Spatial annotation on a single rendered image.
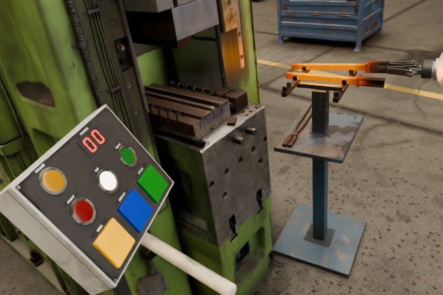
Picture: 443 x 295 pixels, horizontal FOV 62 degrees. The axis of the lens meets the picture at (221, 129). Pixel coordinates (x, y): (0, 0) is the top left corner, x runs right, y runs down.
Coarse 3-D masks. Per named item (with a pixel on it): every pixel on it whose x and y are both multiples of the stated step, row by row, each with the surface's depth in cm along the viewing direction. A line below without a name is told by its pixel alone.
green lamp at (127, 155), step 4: (124, 148) 92; (128, 148) 93; (124, 152) 91; (128, 152) 92; (132, 152) 93; (124, 156) 90; (128, 156) 91; (132, 156) 93; (124, 160) 90; (128, 160) 91; (132, 160) 92
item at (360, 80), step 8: (288, 72) 165; (296, 72) 164; (312, 80) 160; (320, 80) 158; (328, 80) 156; (336, 80) 154; (352, 80) 151; (360, 80) 150; (368, 80) 148; (376, 80) 146; (384, 80) 146
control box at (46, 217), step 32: (96, 128) 87; (64, 160) 77; (96, 160) 84; (0, 192) 70; (32, 192) 68; (64, 192) 74; (96, 192) 80; (128, 192) 87; (32, 224) 70; (64, 224) 71; (96, 224) 76; (128, 224) 83; (64, 256) 72; (96, 256) 73; (128, 256) 79; (96, 288) 75
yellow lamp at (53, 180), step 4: (48, 172) 72; (52, 172) 73; (56, 172) 74; (44, 176) 71; (48, 176) 72; (52, 176) 73; (56, 176) 73; (60, 176) 74; (44, 180) 71; (48, 180) 72; (52, 180) 72; (56, 180) 73; (60, 180) 74; (44, 184) 71; (48, 184) 71; (52, 184) 72; (56, 184) 73; (60, 184) 73; (48, 188) 71; (52, 188) 72; (56, 188) 72; (60, 188) 73
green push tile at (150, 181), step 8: (152, 168) 96; (144, 176) 92; (152, 176) 95; (160, 176) 97; (144, 184) 91; (152, 184) 93; (160, 184) 96; (152, 192) 92; (160, 192) 94; (152, 200) 92
